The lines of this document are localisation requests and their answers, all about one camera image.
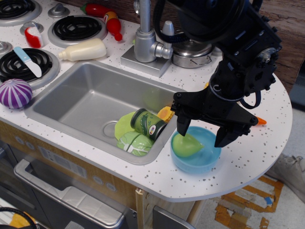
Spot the grey stove knob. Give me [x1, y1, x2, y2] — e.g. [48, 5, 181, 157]
[48, 3, 70, 19]

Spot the green toy lettuce leaf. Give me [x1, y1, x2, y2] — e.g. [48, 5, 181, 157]
[114, 112, 135, 140]

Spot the green toy pear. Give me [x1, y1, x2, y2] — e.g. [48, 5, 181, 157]
[172, 134, 204, 157]

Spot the cream toy mayonnaise bottle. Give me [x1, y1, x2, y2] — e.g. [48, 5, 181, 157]
[58, 38, 107, 62]

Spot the red toy chili pepper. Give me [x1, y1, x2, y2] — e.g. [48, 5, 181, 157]
[80, 3, 114, 17]

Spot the blue handled toy knife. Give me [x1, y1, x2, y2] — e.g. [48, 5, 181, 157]
[13, 47, 42, 78]

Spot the light blue plastic bowl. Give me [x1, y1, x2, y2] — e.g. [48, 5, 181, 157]
[171, 126, 221, 174]

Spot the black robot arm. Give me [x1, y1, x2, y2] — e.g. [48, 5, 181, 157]
[153, 0, 282, 147]

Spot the grey oven door handle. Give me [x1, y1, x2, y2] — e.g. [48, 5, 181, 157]
[14, 159, 128, 229]

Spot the purple striped toy onion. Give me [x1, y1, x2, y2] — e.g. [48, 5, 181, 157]
[0, 79, 32, 109]

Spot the white shoe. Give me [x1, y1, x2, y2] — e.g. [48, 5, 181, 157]
[266, 154, 305, 202]

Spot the black stove burner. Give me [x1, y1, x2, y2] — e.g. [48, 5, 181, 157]
[0, 48, 53, 83]
[53, 16, 102, 41]

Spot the red white toy slice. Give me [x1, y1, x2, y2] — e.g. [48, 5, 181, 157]
[24, 27, 44, 49]

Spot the black middle stove burner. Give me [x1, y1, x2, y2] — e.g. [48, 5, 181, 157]
[53, 16, 102, 41]

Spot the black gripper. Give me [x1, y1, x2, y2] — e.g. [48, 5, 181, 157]
[172, 87, 258, 147]

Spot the orange toy carrot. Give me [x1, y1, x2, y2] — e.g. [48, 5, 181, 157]
[256, 116, 267, 125]

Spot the steel pot with lid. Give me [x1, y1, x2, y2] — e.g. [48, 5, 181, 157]
[172, 39, 213, 69]

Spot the black back left burner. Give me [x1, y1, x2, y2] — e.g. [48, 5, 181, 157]
[0, 0, 36, 20]

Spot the black front stove burner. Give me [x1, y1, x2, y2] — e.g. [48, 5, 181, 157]
[0, 48, 53, 83]

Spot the green toy cabbage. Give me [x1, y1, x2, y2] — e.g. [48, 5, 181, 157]
[117, 132, 154, 156]

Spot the grey toy sink basin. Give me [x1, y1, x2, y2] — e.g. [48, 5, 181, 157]
[24, 61, 179, 165]

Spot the yellow toy corn cob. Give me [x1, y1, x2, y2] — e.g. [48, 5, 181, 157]
[157, 106, 174, 123]

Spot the red toy ketchup bottle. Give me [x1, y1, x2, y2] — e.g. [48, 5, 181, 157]
[103, 11, 122, 42]

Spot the silver toy faucet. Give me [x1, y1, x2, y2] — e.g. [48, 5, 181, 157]
[121, 0, 173, 77]

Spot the black cable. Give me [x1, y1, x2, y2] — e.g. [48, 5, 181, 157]
[239, 90, 263, 110]

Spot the green toy peas can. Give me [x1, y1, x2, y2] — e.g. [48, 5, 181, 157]
[131, 108, 167, 141]

